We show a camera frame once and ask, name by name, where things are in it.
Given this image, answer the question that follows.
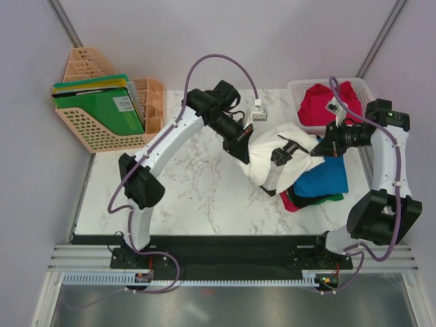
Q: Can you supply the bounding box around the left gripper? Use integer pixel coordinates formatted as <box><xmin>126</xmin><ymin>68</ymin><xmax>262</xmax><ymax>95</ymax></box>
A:
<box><xmin>208</xmin><ymin>114</ymin><xmax>254</xmax><ymax>165</ymax></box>

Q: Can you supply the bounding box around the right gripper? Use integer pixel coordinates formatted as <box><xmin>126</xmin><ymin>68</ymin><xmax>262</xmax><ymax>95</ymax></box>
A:
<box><xmin>312</xmin><ymin>119</ymin><xmax>373</xmax><ymax>158</ymax></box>

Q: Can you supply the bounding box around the white t shirt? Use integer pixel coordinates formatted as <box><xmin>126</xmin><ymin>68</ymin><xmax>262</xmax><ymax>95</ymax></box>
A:
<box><xmin>237</xmin><ymin>123</ymin><xmax>324</xmax><ymax>197</ymax></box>

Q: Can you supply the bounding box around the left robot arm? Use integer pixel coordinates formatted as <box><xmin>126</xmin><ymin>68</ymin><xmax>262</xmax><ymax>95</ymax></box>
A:
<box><xmin>116</xmin><ymin>80</ymin><xmax>253</xmax><ymax>268</ymax></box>

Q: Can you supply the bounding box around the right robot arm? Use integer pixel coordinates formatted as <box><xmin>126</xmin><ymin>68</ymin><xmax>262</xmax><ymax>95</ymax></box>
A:
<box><xmin>310</xmin><ymin>99</ymin><xmax>422</xmax><ymax>268</ymax></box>

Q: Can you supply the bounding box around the blue t shirt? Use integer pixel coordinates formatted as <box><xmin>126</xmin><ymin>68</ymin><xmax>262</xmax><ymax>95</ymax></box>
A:
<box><xmin>294</xmin><ymin>157</ymin><xmax>349</xmax><ymax>198</ymax></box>

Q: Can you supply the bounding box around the red t shirt in basket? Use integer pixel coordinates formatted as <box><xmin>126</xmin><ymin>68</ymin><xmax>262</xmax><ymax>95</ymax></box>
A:
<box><xmin>298</xmin><ymin>81</ymin><xmax>362</xmax><ymax>127</ymax></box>

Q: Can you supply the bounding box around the black t shirt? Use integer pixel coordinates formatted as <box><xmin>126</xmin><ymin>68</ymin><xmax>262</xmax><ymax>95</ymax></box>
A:
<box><xmin>287</xmin><ymin>191</ymin><xmax>328</xmax><ymax>208</ymax></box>

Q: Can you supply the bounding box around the green file folder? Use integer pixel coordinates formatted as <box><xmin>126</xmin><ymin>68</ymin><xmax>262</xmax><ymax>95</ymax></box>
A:
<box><xmin>51</xmin><ymin>81</ymin><xmax>145</xmax><ymax>136</ymax></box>

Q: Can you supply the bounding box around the peach plastic file organizer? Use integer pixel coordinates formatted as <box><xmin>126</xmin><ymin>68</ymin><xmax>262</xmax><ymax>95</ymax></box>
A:
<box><xmin>55</xmin><ymin>47</ymin><xmax>166</xmax><ymax>153</ymax></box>

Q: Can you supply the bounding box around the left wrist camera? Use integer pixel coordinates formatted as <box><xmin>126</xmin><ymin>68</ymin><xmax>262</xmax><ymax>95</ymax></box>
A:
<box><xmin>245</xmin><ymin>106</ymin><xmax>268</xmax><ymax>127</ymax></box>

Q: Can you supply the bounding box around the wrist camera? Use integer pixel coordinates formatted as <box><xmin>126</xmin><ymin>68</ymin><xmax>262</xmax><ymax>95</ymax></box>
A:
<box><xmin>325</xmin><ymin>97</ymin><xmax>347</xmax><ymax>127</ymax></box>
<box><xmin>245</xmin><ymin>106</ymin><xmax>268</xmax><ymax>127</ymax></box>

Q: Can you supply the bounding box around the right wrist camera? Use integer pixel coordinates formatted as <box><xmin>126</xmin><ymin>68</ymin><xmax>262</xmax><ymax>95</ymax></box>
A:
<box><xmin>325</xmin><ymin>97</ymin><xmax>347</xmax><ymax>127</ymax></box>

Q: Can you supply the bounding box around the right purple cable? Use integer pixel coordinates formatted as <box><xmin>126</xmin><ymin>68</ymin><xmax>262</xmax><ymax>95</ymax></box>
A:
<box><xmin>306</xmin><ymin>76</ymin><xmax>403</xmax><ymax>296</ymax></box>

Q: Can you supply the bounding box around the purple cable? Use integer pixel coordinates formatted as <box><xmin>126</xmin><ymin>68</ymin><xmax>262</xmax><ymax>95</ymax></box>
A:
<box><xmin>306</xmin><ymin>76</ymin><xmax>403</xmax><ymax>296</ymax></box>
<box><xmin>63</xmin><ymin>54</ymin><xmax>265</xmax><ymax>311</ymax></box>

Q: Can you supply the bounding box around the white slotted cable duct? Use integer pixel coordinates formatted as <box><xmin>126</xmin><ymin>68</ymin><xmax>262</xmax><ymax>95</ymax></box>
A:
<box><xmin>61</xmin><ymin>271</ymin><xmax>324</xmax><ymax>287</ymax></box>

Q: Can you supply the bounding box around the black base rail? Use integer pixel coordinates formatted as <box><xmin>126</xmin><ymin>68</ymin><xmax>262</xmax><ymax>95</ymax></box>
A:
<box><xmin>72</xmin><ymin>235</ymin><xmax>353</xmax><ymax>280</ymax></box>

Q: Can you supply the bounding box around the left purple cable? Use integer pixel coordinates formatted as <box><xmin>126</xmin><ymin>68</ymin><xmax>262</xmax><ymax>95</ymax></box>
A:
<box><xmin>63</xmin><ymin>54</ymin><xmax>265</xmax><ymax>311</ymax></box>

